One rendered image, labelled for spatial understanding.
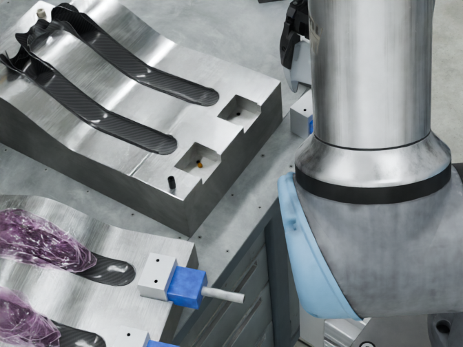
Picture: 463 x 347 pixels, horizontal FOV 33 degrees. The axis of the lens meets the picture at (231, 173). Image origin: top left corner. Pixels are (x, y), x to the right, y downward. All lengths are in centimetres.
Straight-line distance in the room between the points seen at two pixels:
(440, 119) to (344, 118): 184
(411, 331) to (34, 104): 66
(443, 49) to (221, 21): 127
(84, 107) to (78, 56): 9
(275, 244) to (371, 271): 83
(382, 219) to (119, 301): 54
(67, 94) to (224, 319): 47
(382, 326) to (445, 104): 169
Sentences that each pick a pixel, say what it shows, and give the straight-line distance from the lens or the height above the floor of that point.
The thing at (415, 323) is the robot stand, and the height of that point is 104.
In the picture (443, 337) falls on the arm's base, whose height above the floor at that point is 106.
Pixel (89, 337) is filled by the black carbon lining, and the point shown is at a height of 85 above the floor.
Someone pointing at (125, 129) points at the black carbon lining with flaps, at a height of 88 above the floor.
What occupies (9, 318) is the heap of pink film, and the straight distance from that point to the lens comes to 100.
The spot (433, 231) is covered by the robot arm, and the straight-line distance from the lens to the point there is 58.
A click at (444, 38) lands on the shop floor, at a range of 264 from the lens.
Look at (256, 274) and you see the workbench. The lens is 142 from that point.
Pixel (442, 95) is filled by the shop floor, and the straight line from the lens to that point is 245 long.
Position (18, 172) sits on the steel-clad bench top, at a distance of 127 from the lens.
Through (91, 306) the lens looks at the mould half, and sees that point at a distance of 103.
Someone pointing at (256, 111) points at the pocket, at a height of 87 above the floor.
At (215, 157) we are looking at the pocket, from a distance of 112.
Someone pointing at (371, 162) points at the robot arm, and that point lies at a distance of 55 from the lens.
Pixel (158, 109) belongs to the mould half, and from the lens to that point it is 118.
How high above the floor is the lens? 172
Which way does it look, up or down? 51 degrees down
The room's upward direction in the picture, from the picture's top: 7 degrees counter-clockwise
